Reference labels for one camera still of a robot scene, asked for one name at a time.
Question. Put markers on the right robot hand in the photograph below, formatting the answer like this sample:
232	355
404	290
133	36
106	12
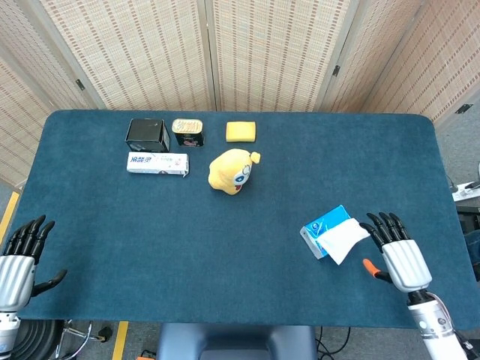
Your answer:
404	264

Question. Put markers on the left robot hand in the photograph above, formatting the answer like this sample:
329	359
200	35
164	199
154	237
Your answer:
17	268

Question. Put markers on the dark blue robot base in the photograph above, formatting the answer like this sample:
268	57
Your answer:
234	342

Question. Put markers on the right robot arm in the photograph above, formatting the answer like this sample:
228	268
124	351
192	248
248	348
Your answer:
435	326

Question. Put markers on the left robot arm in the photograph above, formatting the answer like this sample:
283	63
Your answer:
7	332

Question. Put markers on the white tissue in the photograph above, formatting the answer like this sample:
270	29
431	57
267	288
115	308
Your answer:
347	240

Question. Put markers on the blue tissue pack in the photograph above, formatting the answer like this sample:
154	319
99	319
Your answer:
323	233

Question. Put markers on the chrome chair base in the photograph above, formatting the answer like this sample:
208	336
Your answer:
75	335

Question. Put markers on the white power strip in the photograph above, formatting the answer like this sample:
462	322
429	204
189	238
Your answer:
466	190

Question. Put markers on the blue table mat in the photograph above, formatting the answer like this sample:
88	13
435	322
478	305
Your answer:
232	232

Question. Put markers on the white toothpaste box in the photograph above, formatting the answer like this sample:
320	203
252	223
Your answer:
157	164

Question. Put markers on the black square box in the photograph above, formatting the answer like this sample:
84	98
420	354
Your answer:
147	135

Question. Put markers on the yellow plush toy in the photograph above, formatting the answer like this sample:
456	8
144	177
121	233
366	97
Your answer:
231	171

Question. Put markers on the yellow sponge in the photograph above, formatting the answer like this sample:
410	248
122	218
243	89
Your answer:
241	131

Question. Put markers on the canned food tin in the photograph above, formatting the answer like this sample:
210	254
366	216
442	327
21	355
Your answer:
188	132

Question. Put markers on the bamboo folding screen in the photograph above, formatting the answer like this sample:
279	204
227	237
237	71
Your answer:
240	52

